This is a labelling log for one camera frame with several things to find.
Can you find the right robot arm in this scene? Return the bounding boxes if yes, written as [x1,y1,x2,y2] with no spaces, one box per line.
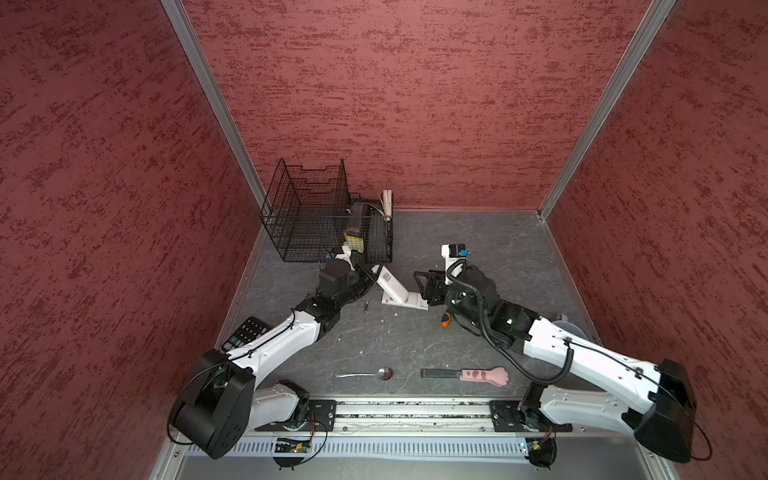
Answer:
[414,260,704,464]

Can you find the grey cup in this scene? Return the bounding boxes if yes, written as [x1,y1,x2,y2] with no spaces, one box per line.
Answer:
[552,314,588,340]

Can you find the pink cat paw tool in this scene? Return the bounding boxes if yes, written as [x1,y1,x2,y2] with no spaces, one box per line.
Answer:
[420,367,509,388]

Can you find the metal spoon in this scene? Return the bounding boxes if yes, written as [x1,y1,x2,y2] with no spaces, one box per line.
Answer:
[334,367,394,381]

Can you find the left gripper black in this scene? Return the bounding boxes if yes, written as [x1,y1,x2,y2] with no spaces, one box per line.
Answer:
[336,260,383,308]

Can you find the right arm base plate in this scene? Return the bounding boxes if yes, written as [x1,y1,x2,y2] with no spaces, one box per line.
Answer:
[489,400,573,434]

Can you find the black wire rack organizer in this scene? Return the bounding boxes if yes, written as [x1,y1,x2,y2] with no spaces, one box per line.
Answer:
[261,159,393,264]

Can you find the yellow black item in rack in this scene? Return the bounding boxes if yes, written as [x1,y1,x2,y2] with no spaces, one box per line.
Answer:
[343,202,371,253]

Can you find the long white remote control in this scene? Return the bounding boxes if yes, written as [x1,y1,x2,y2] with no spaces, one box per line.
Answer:
[382,292,429,311]

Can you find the wooden sticks in rack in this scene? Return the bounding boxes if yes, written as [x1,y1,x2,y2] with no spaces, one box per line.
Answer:
[381,190,393,219]

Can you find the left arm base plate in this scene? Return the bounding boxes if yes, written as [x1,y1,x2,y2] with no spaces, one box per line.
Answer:
[256,399,338,432]

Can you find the small white AC remote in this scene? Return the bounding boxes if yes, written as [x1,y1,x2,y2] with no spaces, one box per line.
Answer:
[377,265,410,306]

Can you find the black calculator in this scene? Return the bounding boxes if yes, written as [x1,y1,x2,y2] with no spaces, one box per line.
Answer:
[221,316,271,352]

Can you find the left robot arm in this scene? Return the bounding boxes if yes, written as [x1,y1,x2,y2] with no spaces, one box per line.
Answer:
[166,254,384,459]

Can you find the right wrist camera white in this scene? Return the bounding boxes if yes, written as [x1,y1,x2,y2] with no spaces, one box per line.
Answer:
[441,243,469,285]

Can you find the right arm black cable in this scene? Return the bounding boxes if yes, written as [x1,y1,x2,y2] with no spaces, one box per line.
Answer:
[445,257,575,388]

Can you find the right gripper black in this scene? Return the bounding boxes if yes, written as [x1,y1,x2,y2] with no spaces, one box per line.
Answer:
[413,270,487,328]

